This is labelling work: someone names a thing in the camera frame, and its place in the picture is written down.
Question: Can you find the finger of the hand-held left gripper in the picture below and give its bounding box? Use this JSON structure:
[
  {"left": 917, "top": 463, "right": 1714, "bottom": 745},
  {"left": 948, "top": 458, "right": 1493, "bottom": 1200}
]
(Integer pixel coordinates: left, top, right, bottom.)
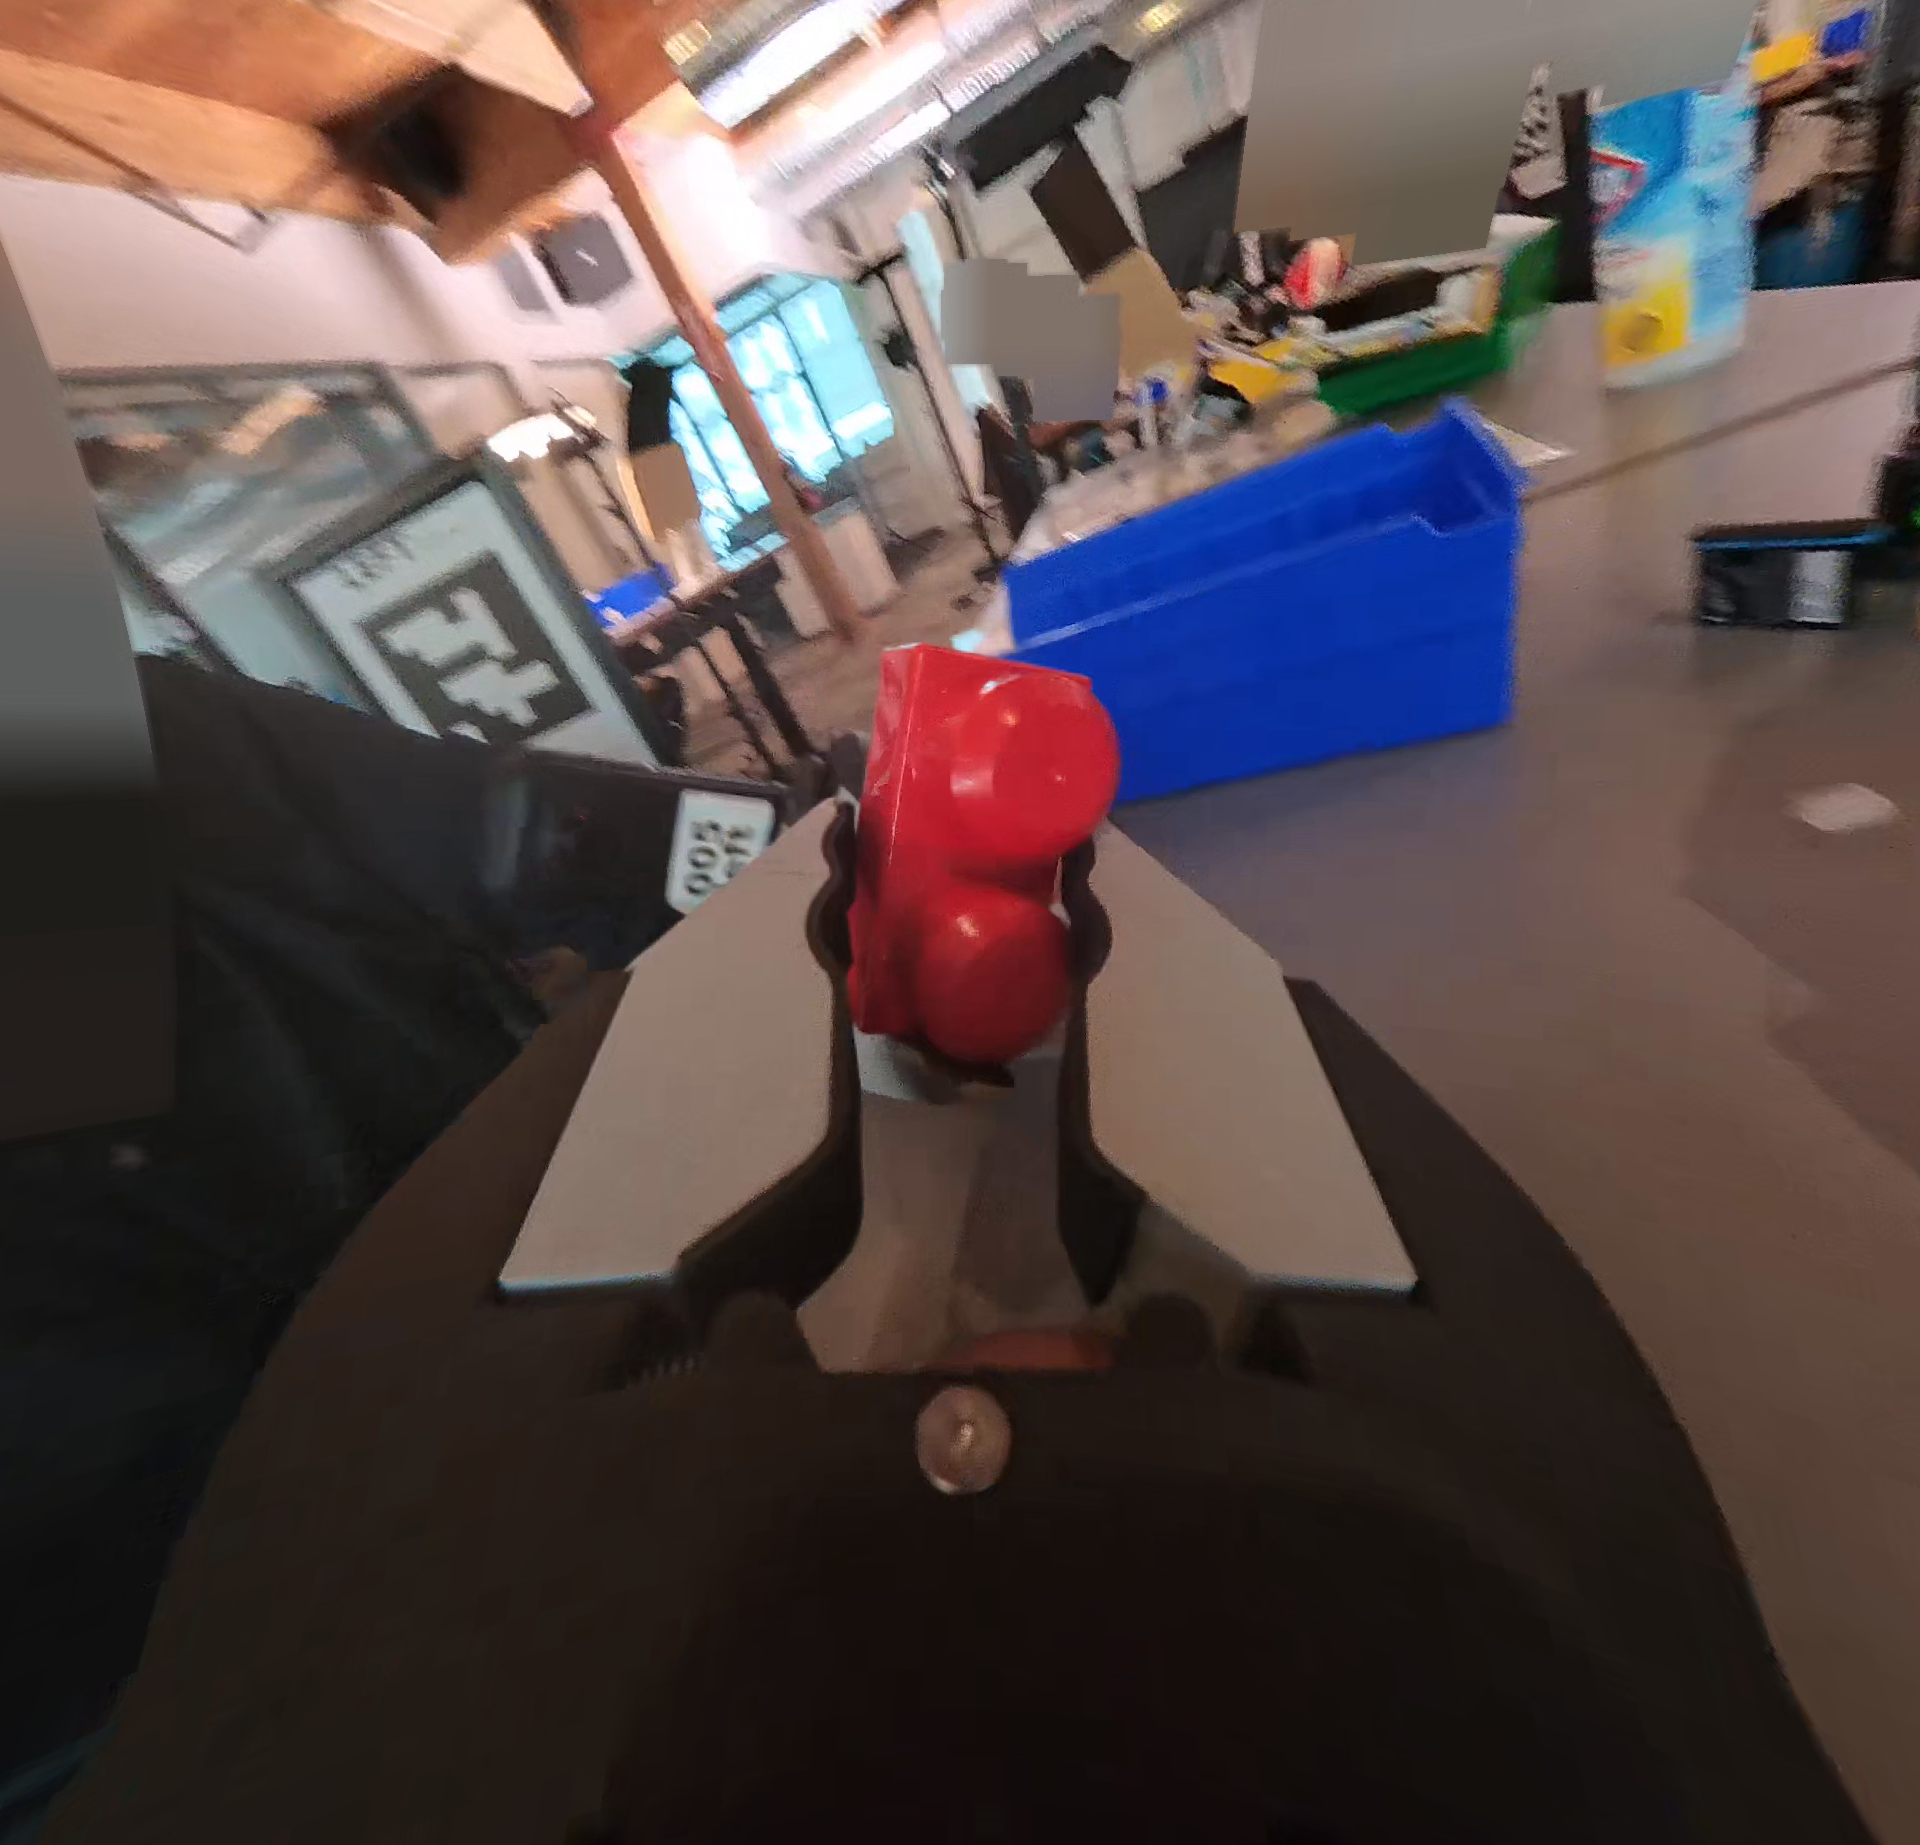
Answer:
[{"left": 859, "top": 1038, "right": 971, "bottom": 1106}]

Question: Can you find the silver air duct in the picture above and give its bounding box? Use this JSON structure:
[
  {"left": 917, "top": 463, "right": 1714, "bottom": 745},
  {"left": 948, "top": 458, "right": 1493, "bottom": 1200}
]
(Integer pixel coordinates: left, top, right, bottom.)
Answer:
[{"left": 674, "top": 0, "right": 1249, "bottom": 187}]

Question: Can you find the small black box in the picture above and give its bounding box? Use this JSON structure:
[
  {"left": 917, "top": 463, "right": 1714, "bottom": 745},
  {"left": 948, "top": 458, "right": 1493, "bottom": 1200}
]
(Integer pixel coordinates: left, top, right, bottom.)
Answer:
[{"left": 1692, "top": 516, "right": 1896, "bottom": 628}]

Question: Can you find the person's right hand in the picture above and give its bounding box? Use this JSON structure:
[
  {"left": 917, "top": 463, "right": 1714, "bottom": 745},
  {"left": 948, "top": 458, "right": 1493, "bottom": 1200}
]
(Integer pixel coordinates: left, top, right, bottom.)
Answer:
[{"left": 960, "top": 1326, "right": 1121, "bottom": 1374}]

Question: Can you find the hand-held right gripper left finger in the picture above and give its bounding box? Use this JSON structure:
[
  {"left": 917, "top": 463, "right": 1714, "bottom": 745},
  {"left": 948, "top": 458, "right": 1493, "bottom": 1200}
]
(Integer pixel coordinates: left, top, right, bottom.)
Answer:
[{"left": 496, "top": 801, "right": 869, "bottom": 1307}]

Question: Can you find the white disinfecting wipes canister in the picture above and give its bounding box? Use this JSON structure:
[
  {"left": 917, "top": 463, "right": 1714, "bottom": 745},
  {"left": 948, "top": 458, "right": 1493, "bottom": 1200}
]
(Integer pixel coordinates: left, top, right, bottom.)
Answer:
[{"left": 1591, "top": 74, "right": 1758, "bottom": 388}]

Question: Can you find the person's left forearm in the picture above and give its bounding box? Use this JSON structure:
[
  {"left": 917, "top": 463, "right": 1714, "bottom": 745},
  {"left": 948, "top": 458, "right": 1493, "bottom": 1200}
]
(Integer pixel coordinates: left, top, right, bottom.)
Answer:
[{"left": 135, "top": 657, "right": 603, "bottom": 1127}]

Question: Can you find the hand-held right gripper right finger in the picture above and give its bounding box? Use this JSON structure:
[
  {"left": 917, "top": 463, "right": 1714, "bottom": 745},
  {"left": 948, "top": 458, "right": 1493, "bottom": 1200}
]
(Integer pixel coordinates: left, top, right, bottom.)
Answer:
[{"left": 1058, "top": 823, "right": 1420, "bottom": 1303}]

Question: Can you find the red studded toy brick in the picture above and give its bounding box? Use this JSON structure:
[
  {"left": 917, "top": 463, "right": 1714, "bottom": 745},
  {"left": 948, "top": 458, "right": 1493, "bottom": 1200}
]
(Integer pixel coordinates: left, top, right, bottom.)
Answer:
[{"left": 846, "top": 644, "right": 1125, "bottom": 1064}]

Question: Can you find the blue plastic bin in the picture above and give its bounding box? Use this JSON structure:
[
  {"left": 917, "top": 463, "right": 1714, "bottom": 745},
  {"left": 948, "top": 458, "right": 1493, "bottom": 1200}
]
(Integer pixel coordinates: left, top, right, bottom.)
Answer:
[{"left": 1002, "top": 403, "right": 1531, "bottom": 808}]

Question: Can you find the green plastic bin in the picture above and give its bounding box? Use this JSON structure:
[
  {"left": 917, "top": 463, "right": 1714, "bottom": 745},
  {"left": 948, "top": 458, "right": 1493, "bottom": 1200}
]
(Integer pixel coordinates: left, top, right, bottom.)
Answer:
[{"left": 1316, "top": 223, "right": 1563, "bottom": 418}]

